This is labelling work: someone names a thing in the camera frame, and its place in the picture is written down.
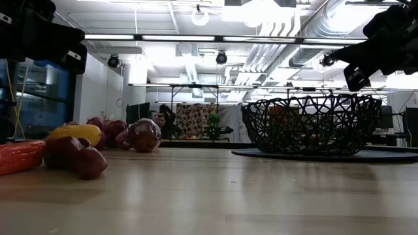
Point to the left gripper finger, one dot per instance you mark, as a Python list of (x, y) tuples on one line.
[(75, 60), (36, 40)]

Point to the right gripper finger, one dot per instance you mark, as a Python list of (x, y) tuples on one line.
[(365, 55), (356, 78)]

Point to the yellow orange mango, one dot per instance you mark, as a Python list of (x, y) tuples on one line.
[(78, 132)]

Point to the purple grape bunch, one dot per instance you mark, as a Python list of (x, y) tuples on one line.
[(114, 128)]

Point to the dark red lumpy vegetable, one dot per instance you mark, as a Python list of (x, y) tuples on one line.
[(75, 156)]

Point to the red pomegranate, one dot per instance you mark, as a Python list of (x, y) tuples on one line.
[(143, 135)]

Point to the orange carrot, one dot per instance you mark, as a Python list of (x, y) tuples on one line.
[(19, 156)]

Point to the blue glass partition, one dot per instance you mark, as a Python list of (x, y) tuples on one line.
[(42, 98)]

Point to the black monitor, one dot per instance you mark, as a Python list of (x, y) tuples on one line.
[(412, 125), (138, 112)]

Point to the round dark blue mat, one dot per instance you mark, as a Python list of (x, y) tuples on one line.
[(385, 156)]

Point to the long ceiling light bar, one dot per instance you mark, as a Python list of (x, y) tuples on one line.
[(179, 38)]

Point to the person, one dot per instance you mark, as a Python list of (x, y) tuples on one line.
[(167, 119)]

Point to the brown patterned cloth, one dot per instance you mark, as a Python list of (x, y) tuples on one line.
[(194, 119)]

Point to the small distant green plant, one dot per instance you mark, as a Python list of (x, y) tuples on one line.
[(214, 125)]

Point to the black ceiling camera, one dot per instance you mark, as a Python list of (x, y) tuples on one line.
[(113, 61), (327, 59), (221, 57)]

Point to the silver ventilation duct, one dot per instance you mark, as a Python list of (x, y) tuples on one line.
[(323, 29)]

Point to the distant black metal frame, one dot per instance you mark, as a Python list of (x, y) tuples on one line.
[(195, 86)]

